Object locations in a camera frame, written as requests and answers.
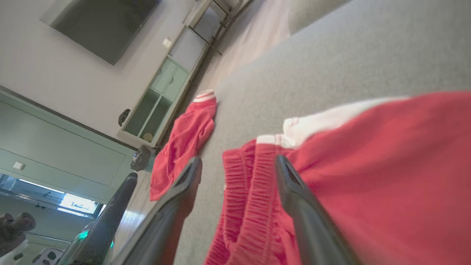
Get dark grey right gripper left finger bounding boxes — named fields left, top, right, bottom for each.
left=112, top=156, right=203, bottom=265

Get white green left gripper body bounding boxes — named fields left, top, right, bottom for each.
left=55, top=229, right=115, bottom=265

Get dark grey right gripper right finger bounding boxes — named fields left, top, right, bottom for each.
left=275, top=155, right=365, bottom=265

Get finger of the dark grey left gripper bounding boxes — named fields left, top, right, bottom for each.
left=88, top=172, right=138, bottom=240

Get red shirt with striped collar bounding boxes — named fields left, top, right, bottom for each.
left=150, top=89, right=217, bottom=202

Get red shorts with white trim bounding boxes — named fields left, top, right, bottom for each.
left=204, top=91, right=471, bottom=265

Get white holed basket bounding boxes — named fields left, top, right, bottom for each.
left=31, top=247, right=68, bottom=265

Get dark round device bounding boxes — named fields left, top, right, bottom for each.
left=130, top=145, right=151, bottom=172

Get brown plush toy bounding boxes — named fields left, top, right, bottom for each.
left=0, top=212, right=36, bottom=258

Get pale green door panel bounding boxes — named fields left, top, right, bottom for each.
left=0, top=90, right=137, bottom=205

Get pale green shelf cabinet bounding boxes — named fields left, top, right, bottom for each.
left=117, top=55, right=192, bottom=148

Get large grey sofa chaise cushion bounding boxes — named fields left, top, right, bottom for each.
left=173, top=0, right=471, bottom=265

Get grey sofa seat cushion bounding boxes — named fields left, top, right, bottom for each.
left=288, top=0, right=351, bottom=36

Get black wall television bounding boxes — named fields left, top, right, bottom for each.
left=40, top=0, right=160, bottom=66

